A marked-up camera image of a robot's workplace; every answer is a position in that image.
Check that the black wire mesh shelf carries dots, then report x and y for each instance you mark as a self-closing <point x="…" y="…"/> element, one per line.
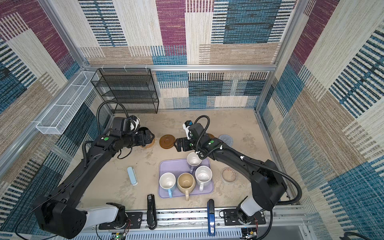
<point x="134" y="88"/>

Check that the blue stapler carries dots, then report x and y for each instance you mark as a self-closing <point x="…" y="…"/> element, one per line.
<point x="211" y="217"/>

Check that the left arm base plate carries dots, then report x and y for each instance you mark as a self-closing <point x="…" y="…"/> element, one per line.
<point x="130" y="220"/>

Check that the black stapler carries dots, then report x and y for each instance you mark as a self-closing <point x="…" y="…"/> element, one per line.
<point x="151" y="212"/>

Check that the white mug purple outside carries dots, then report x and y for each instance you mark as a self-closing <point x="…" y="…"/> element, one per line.
<point x="193" y="161"/>

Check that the beige mug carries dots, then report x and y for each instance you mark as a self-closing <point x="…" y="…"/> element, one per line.
<point x="186" y="184"/>

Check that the black mug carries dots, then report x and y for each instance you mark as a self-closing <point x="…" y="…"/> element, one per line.
<point x="145" y="136"/>

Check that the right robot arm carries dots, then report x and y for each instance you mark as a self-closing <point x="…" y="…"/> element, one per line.
<point x="270" y="187"/>

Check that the brown wooden round coaster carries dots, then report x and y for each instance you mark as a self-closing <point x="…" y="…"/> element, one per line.
<point x="167" y="141"/>

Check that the grey-blue knitted round coaster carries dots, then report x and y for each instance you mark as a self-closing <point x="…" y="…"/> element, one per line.
<point x="227" y="140"/>

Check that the white wire wall basket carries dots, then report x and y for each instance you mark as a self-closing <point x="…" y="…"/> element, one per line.
<point x="60" y="115"/>

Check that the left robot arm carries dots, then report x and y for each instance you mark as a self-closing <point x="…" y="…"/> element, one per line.
<point x="57" y="213"/>

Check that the light blue case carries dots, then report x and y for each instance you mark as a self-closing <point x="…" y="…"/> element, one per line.
<point x="132" y="176"/>

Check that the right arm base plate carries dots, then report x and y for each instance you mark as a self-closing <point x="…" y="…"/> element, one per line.
<point x="234" y="217"/>

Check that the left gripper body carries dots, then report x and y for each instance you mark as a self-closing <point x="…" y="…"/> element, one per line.
<point x="138" y="139"/>

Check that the lilac plastic tray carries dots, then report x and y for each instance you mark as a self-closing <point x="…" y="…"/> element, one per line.
<point x="177" y="167"/>

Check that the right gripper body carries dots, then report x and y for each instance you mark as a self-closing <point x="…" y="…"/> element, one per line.
<point x="188" y="144"/>

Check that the white mug blue handle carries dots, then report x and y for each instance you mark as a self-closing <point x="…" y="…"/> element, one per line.
<point x="168" y="184"/>

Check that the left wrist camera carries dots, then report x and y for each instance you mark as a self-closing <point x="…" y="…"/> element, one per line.
<point x="134" y="124"/>

